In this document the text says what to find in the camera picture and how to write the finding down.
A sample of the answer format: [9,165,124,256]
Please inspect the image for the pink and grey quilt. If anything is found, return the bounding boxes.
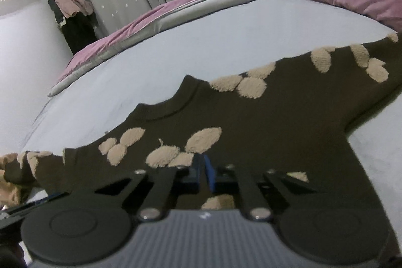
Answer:
[47,0,299,97]

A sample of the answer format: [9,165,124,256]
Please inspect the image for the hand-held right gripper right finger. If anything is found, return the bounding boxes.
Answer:
[204,155,315,222]

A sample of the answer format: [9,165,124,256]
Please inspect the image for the black hanging clothing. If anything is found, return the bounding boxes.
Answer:
[47,0,99,55]

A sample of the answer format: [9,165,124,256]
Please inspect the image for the brown sweater with beige patches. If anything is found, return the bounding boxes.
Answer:
[0,32,402,256]

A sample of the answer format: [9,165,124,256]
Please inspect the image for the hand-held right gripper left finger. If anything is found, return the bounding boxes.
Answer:
[94,155,203,222]

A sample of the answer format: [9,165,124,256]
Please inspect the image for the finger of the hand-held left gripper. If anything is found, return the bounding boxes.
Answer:
[6,192,70,218]

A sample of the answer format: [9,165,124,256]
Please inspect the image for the tan cloth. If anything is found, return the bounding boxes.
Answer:
[0,153,22,209]

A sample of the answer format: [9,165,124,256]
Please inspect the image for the light blue bed sheet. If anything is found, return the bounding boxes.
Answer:
[19,0,402,225]

